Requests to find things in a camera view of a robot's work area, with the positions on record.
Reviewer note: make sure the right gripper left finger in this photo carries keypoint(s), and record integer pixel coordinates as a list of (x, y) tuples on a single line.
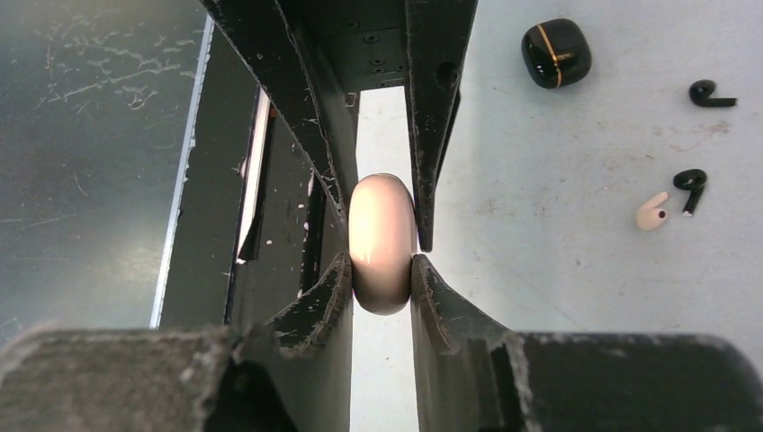
[(292, 373)]

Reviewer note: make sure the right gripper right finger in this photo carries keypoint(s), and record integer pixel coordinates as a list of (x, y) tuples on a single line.
[(474, 374)]

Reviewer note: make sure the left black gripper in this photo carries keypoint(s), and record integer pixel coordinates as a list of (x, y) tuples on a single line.
[(306, 55)]

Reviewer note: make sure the beige earbud charging case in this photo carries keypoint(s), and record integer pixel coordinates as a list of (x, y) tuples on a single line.
[(382, 241)]

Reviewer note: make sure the black earbud charging case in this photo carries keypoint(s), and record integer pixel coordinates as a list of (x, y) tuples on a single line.
[(556, 53)]

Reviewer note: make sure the beige earbud lower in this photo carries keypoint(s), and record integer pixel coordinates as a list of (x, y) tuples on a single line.
[(651, 215)]

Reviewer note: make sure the black earbud right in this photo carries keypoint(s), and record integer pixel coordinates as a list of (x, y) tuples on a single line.
[(694, 181)]

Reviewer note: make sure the black earbud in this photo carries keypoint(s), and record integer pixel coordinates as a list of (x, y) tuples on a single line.
[(694, 181), (701, 95)]

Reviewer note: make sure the black earbud left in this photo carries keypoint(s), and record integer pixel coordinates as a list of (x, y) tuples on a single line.
[(701, 95)]

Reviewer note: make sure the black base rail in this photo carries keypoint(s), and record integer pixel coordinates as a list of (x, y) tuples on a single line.
[(249, 229)]

